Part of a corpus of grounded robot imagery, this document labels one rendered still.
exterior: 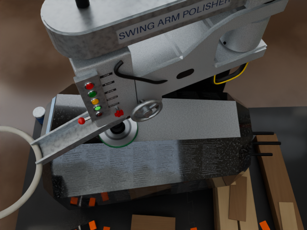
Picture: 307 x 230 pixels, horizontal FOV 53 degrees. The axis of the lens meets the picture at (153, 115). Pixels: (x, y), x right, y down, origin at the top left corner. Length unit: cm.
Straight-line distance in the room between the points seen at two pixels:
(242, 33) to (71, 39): 74
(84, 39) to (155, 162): 96
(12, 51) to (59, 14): 240
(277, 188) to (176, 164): 96
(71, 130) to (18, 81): 157
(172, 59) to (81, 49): 40
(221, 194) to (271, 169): 48
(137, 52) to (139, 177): 77
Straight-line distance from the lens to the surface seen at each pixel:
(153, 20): 99
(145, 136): 167
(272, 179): 245
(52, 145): 164
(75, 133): 159
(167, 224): 222
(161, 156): 170
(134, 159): 170
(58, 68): 306
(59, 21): 97
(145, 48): 126
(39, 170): 161
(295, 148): 272
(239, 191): 222
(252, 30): 137
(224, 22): 121
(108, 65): 105
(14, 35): 350
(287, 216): 240
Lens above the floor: 232
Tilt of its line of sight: 62 degrees down
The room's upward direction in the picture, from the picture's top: 2 degrees counter-clockwise
